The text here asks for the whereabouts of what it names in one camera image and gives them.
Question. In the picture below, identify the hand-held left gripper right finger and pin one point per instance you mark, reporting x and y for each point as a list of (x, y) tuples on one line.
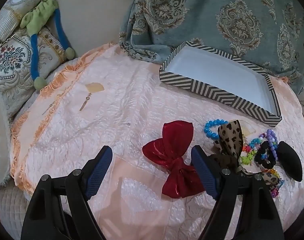
[(204, 172)]

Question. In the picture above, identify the shiny red fabric bow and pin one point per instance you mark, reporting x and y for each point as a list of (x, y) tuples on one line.
[(172, 155)]

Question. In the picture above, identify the leopard print fabric bow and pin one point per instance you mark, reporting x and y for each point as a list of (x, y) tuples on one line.
[(229, 135)]

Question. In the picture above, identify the pink textured bedspread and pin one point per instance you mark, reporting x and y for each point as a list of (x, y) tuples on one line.
[(116, 110)]

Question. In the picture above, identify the white quilted mat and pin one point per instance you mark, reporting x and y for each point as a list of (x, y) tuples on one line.
[(9, 210)]

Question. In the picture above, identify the teal damask blanket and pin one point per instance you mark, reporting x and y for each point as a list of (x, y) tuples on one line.
[(217, 7)]

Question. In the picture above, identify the beige embroidered bolster pillow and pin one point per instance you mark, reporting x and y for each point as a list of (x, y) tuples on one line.
[(16, 1)]

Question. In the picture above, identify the floral embroidered cushion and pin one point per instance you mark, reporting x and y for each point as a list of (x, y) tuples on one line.
[(9, 57)]

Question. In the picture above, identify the chevron striped shallow box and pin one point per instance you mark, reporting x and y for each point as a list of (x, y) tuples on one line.
[(217, 72)]

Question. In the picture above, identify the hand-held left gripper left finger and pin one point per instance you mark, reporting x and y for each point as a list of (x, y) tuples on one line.
[(99, 170)]

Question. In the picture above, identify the black scrunchie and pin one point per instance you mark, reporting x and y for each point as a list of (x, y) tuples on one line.
[(258, 159)]

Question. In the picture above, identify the green and blue plush toy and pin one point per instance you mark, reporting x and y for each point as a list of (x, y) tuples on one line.
[(41, 12)]

